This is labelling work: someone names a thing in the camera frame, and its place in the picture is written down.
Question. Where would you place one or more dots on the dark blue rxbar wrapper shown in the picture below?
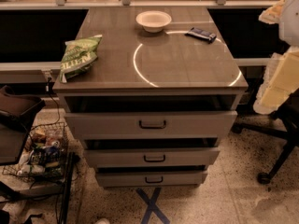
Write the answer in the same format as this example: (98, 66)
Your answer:
(202, 35)

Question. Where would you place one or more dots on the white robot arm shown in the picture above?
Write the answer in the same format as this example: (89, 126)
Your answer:
(281, 76)

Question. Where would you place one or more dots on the green jalapeno chip bag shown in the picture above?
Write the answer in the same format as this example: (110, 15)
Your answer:
(78, 57)

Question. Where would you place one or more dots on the grey drawer cabinet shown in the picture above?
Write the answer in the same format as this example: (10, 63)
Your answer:
(137, 71)

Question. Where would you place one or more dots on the top grey drawer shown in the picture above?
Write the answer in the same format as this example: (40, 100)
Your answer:
(150, 125)

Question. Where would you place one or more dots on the grey drawer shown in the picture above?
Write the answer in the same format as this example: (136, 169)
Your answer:
(120, 158)
(151, 179)
(150, 125)

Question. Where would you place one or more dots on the middle grey drawer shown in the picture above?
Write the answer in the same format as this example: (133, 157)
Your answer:
(120, 158)

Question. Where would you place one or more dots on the white paper bowl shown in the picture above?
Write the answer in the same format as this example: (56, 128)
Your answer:
(153, 21)

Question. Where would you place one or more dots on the bottom grey drawer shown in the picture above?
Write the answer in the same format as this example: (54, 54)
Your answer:
(151, 179)

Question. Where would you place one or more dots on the blue tape cross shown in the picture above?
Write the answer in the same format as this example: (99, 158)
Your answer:
(152, 207)

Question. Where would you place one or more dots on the dark brown bin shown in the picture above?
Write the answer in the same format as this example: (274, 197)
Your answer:
(17, 115)

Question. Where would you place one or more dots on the black office chair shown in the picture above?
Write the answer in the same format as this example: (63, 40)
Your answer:
(288, 113)

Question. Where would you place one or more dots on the wire basket with snacks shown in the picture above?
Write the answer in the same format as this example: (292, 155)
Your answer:
(44, 155)

